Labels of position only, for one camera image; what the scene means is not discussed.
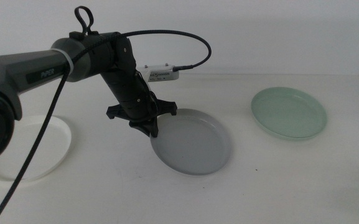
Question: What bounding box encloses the grey shallow bowl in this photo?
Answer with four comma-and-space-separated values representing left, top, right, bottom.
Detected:
150, 108, 233, 177

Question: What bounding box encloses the white shallow bowl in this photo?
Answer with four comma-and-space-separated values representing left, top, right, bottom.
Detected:
0, 115, 73, 183

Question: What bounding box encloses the pale green shallow bowl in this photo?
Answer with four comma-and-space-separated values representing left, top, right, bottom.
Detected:
250, 86, 328, 141

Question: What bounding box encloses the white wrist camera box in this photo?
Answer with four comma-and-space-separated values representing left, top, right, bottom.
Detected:
136, 63, 180, 83

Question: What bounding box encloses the white cable tie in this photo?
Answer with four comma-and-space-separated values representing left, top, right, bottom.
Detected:
52, 47, 75, 75

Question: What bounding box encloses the black braided camera cable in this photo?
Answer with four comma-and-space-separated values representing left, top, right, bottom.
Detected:
0, 29, 213, 224

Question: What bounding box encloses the black looped cable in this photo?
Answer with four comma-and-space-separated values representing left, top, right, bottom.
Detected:
74, 5, 95, 35

